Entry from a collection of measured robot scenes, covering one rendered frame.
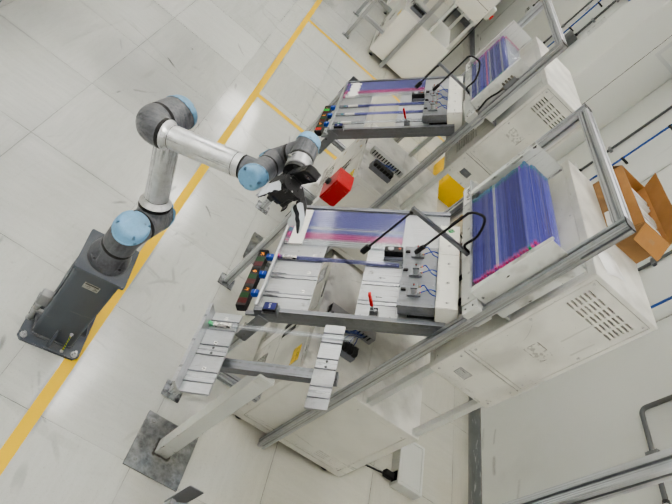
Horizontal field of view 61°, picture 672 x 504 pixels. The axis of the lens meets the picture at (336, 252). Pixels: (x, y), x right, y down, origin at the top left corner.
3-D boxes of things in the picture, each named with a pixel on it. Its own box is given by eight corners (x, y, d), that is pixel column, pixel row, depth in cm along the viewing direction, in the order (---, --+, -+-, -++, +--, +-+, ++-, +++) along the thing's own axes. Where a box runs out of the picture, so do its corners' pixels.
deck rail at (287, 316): (255, 321, 217) (253, 309, 213) (257, 317, 218) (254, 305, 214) (444, 338, 204) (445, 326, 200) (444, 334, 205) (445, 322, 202)
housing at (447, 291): (433, 335, 207) (434, 307, 198) (438, 251, 244) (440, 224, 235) (455, 337, 205) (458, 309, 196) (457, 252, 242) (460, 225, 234)
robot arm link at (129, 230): (94, 238, 194) (110, 216, 186) (121, 222, 205) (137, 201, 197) (119, 264, 195) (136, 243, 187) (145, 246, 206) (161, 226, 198)
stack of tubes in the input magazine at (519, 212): (472, 283, 190) (538, 241, 174) (472, 199, 228) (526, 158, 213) (497, 304, 194) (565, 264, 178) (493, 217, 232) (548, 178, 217)
